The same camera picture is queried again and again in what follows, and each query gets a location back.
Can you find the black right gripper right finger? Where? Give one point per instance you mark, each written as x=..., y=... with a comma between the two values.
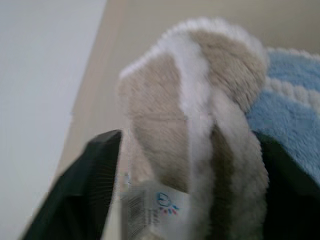
x=292, y=200

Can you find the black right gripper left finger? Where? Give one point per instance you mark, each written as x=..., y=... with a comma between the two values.
x=85, y=190

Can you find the beige towel with white trim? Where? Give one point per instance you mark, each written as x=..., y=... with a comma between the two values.
x=160, y=105

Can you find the blue fluffy towel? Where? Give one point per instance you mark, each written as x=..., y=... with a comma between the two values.
x=290, y=110

